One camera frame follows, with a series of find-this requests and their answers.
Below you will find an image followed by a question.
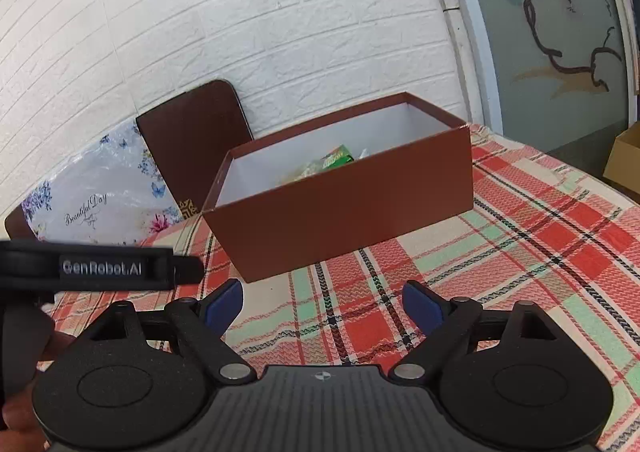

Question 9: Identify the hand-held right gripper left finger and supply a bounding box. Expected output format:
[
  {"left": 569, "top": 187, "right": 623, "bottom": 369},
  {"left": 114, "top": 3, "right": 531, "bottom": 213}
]
[{"left": 75, "top": 278, "right": 258, "bottom": 383}]

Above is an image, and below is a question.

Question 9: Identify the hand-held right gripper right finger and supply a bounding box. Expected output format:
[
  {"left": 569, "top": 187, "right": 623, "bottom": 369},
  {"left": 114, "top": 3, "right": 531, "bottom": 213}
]
[{"left": 390, "top": 280, "right": 567, "bottom": 380}]

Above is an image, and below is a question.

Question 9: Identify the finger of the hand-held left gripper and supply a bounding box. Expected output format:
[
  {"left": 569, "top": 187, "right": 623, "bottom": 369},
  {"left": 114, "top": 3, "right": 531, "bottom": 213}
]
[{"left": 172, "top": 254, "right": 205, "bottom": 285}]

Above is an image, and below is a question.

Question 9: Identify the brown cardboard box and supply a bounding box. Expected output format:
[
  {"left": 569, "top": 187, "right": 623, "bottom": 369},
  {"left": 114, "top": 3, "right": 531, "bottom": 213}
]
[{"left": 201, "top": 92, "right": 475, "bottom": 284}]

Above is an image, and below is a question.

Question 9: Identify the green packet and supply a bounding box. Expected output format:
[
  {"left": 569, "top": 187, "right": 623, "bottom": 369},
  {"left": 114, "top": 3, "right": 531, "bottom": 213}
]
[{"left": 312, "top": 144, "right": 356, "bottom": 172}]

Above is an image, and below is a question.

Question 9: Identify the person's left hand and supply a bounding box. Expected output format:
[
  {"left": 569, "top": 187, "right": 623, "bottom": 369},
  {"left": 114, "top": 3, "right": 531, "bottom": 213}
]
[{"left": 0, "top": 329, "right": 78, "bottom": 433}]

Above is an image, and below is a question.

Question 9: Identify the floral clear plastic bag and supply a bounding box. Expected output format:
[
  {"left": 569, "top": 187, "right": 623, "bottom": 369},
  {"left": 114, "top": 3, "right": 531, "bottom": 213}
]
[{"left": 21, "top": 119, "right": 185, "bottom": 247}]

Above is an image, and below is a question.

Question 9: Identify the red plaid blanket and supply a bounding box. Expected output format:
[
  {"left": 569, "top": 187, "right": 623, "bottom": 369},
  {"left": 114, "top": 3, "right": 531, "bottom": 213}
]
[{"left": 45, "top": 124, "right": 640, "bottom": 452}]

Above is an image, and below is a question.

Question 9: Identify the pale yellow packet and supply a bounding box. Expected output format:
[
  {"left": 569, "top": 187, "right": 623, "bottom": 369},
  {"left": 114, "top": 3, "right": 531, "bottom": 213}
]
[{"left": 280, "top": 162, "right": 321, "bottom": 185}]

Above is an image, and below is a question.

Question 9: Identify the tan cardboard box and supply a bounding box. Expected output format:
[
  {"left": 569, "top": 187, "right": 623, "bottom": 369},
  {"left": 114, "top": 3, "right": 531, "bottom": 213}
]
[{"left": 602, "top": 121, "right": 640, "bottom": 205}]

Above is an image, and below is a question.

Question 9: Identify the glass door with drawing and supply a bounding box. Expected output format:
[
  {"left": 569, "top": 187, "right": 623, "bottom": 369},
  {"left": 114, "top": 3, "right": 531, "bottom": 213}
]
[{"left": 432, "top": 0, "right": 640, "bottom": 158}]

